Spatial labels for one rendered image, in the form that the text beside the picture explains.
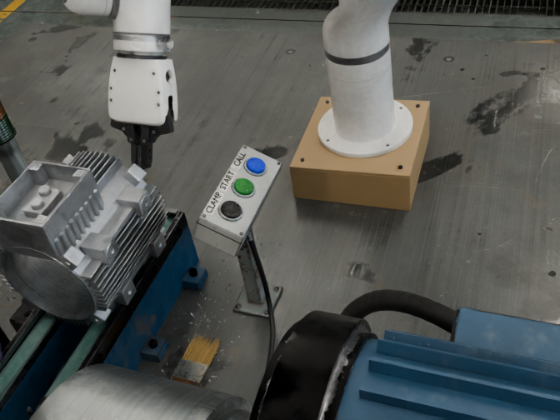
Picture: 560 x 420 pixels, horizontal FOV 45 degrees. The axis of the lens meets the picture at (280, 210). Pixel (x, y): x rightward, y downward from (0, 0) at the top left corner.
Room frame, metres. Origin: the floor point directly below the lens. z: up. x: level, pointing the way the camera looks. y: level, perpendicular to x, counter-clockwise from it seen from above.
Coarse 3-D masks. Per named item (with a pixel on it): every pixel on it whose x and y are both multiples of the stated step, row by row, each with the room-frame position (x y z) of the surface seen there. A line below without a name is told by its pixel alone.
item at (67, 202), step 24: (48, 168) 0.81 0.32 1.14; (72, 168) 0.79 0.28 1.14; (24, 192) 0.78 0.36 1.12; (48, 192) 0.76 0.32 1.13; (72, 192) 0.74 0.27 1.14; (96, 192) 0.77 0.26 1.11; (0, 216) 0.72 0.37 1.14; (24, 216) 0.74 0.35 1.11; (48, 216) 0.69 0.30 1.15; (72, 216) 0.72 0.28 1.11; (0, 240) 0.71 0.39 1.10; (24, 240) 0.69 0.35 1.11; (48, 240) 0.67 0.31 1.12; (72, 240) 0.70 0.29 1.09
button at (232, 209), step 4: (224, 204) 0.73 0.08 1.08; (228, 204) 0.73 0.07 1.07; (232, 204) 0.73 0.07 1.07; (236, 204) 0.73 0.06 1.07; (224, 208) 0.72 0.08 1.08; (228, 208) 0.72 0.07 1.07; (232, 208) 0.72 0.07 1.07; (236, 208) 0.72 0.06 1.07; (240, 208) 0.73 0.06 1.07; (224, 212) 0.72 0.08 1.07; (228, 212) 0.72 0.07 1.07; (232, 212) 0.72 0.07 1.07; (236, 212) 0.72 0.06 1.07; (240, 212) 0.72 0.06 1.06; (228, 216) 0.71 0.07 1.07; (232, 216) 0.71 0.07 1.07; (236, 216) 0.71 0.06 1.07
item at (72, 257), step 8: (64, 160) 0.89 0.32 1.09; (136, 168) 0.84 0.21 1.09; (128, 176) 0.83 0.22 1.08; (136, 176) 0.82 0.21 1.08; (144, 176) 0.83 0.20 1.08; (136, 184) 0.82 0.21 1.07; (0, 248) 0.72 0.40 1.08; (72, 248) 0.68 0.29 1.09; (64, 256) 0.67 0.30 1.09; (72, 256) 0.67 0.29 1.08; (80, 256) 0.67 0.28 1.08; (64, 264) 0.67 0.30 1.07; (72, 264) 0.66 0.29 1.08; (32, 304) 0.72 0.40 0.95; (96, 312) 0.67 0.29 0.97; (104, 312) 0.67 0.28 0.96; (96, 320) 0.67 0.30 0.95; (104, 320) 0.66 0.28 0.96
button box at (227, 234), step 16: (240, 160) 0.82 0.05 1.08; (272, 160) 0.84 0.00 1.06; (224, 176) 0.79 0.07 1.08; (240, 176) 0.79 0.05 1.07; (256, 176) 0.80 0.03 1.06; (272, 176) 0.80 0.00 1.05; (224, 192) 0.76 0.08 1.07; (256, 192) 0.77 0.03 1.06; (208, 208) 0.73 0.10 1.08; (256, 208) 0.74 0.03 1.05; (208, 224) 0.70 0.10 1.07; (224, 224) 0.70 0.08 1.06; (240, 224) 0.71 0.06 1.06; (208, 240) 0.71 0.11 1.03; (224, 240) 0.70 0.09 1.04; (240, 240) 0.68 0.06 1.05
